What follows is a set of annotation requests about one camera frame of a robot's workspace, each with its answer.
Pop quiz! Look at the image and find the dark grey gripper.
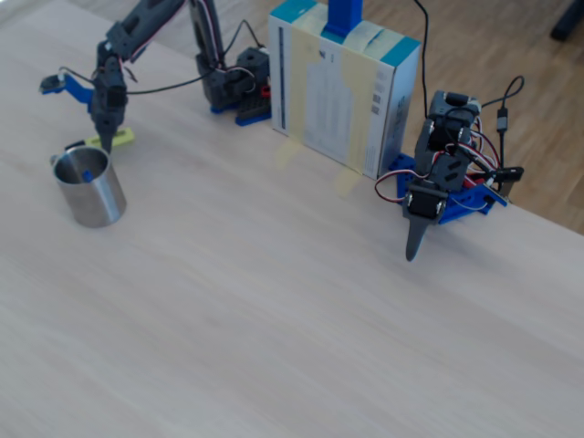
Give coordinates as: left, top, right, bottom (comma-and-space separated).
89, 63, 129, 155

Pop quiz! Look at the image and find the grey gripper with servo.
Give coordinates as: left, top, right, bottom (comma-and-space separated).
401, 180, 449, 263

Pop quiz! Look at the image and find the yellow highlighter pen black cap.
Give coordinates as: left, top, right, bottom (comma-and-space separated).
65, 127, 136, 152

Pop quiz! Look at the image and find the silver metal cup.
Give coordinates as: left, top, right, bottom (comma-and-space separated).
48, 146, 128, 228

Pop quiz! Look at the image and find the beige masking tape strip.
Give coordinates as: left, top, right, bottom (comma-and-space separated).
332, 57, 381, 199

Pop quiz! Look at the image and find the black plug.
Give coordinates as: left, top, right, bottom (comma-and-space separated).
491, 166, 525, 183

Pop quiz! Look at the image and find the white teal cardboard box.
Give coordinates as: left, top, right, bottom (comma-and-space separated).
267, 0, 422, 181

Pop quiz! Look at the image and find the black furniture foot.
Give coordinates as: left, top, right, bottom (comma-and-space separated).
550, 0, 584, 42

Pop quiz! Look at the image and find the camera board on blue mount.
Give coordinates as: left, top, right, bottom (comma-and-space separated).
38, 74, 96, 113

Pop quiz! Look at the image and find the blue arm base plate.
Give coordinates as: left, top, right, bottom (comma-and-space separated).
209, 103, 274, 127
395, 154, 508, 225

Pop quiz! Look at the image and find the red white black servo wire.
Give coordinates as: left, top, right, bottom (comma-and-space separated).
200, 0, 227, 70
374, 170, 414, 205
102, 30, 159, 84

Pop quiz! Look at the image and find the black camera cable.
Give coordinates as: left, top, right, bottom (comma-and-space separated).
57, 18, 270, 96

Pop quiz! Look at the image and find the black cable with inline adapter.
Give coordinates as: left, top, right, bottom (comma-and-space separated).
481, 75, 526, 168

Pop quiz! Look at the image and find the thin black cable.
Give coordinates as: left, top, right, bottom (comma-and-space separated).
412, 0, 431, 120

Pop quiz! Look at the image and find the blue camera post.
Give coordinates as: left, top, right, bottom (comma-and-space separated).
321, 0, 365, 45

